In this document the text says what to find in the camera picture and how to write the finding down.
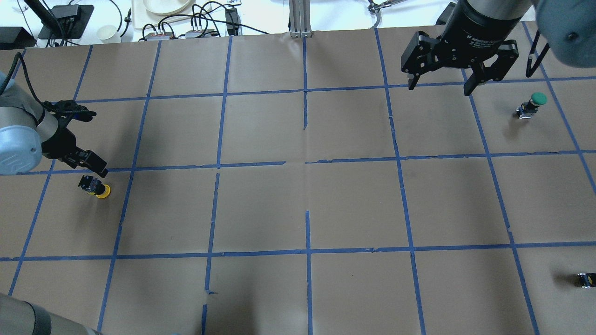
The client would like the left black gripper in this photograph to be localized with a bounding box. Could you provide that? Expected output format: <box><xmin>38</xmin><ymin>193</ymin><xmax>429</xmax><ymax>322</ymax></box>
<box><xmin>42</xmin><ymin>100</ymin><xmax>109</xmax><ymax>178</ymax></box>

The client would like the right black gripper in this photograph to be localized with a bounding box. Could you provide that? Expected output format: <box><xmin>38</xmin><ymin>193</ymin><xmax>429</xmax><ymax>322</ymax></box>
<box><xmin>401</xmin><ymin>9</ymin><xmax>520</xmax><ymax>97</ymax></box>

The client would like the yellow push button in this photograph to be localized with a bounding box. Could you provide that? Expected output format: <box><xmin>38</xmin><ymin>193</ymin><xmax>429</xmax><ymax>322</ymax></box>
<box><xmin>77</xmin><ymin>174</ymin><xmax>111</xmax><ymax>199</ymax></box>

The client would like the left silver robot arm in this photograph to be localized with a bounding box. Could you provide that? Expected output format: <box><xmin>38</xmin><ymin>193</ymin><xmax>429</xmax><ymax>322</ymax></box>
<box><xmin>0</xmin><ymin>79</ymin><xmax>108</xmax><ymax>177</ymax></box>

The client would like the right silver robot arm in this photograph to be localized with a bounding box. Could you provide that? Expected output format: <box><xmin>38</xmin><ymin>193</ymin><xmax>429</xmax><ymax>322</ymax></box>
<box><xmin>401</xmin><ymin>0</ymin><xmax>596</xmax><ymax>96</ymax></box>

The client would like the green push button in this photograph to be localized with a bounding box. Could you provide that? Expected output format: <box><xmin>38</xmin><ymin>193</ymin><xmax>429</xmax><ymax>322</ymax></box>
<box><xmin>515</xmin><ymin>93</ymin><xmax>548</xmax><ymax>120</ymax></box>

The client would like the white paper cup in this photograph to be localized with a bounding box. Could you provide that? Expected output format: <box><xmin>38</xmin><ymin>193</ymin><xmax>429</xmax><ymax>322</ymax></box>
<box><xmin>96</xmin><ymin>25</ymin><xmax>121</xmax><ymax>44</ymax></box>

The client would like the usb hub board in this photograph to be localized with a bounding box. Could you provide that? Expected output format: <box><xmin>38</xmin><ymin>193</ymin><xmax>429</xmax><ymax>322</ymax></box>
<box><xmin>184</xmin><ymin>28</ymin><xmax>219</xmax><ymax>40</ymax></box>
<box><xmin>142</xmin><ymin>30</ymin><xmax>172</xmax><ymax>41</ymax></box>

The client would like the beige plate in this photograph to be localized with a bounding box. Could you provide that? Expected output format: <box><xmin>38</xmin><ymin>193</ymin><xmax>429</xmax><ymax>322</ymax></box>
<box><xmin>142</xmin><ymin>0</ymin><xmax>192</xmax><ymax>16</ymax></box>

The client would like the black power adapter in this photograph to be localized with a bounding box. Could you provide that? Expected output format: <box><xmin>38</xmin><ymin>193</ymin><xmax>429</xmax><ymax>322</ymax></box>
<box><xmin>225</xmin><ymin>7</ymin><xmax>240</xmax><ymax>36</ymax></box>

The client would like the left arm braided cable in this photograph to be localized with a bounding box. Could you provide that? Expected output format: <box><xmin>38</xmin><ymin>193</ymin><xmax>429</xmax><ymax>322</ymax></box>
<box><xmin>0</xmin><ymin>51</ymin><xmax>49</xmax><ymax>117</ymax></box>

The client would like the black camera stand base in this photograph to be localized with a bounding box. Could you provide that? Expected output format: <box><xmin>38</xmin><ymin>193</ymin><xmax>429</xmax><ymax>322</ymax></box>
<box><xmin>34</xmin><ymin>4</ymin><xmax>95</xmax><ymax>40</ymax></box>

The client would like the aluminium frame post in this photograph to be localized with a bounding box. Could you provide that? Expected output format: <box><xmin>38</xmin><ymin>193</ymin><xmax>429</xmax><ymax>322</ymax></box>
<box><xmin>289</xmin><ymin>0</ymin><xmax>312</xmax><ymax>38</ymax></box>

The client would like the small black switch block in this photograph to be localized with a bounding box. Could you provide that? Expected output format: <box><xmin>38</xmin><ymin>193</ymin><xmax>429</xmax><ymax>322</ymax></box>
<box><xmin>576</xmin><ymin>272</ymin><xmax>596</xmax><ymax>288</ymax></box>

